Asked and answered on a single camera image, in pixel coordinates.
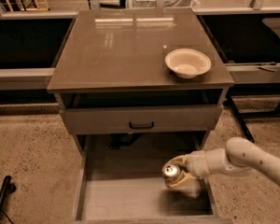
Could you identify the open grey middle drawer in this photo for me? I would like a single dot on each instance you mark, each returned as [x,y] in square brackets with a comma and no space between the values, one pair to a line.
[124,184]

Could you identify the grey drawer cabinet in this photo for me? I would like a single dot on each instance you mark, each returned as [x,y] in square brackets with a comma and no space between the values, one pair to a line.
[116,59]

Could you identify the white bowl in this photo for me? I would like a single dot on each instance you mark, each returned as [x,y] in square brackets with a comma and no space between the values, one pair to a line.
[187,63]

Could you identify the grey top drawer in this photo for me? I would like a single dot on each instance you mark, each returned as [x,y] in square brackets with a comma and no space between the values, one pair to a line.
[116,120]

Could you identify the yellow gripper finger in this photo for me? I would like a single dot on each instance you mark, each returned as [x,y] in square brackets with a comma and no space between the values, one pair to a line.
[174,164]
[180,181]

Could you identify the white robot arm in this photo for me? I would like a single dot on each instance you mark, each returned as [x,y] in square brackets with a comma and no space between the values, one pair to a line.
[238,157]

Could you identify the black stand leg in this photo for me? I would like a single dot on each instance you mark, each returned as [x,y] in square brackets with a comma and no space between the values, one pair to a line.
[7,188]
[242,117]

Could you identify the wire basket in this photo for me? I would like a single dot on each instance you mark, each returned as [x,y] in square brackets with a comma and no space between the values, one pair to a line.
[133,4]

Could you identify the black stand leg left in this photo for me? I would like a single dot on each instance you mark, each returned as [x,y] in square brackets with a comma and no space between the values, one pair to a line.
[7,188]

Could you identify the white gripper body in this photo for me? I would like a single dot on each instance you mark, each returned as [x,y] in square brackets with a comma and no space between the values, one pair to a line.
[196,164]

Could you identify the silver 7up can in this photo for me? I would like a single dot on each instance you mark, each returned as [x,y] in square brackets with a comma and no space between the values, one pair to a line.
[170,174]

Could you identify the black drawer handle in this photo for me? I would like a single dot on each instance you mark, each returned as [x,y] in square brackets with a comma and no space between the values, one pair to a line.
[141,126]

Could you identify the black stand leg right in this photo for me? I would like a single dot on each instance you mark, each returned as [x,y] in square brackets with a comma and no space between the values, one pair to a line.
[242,117]

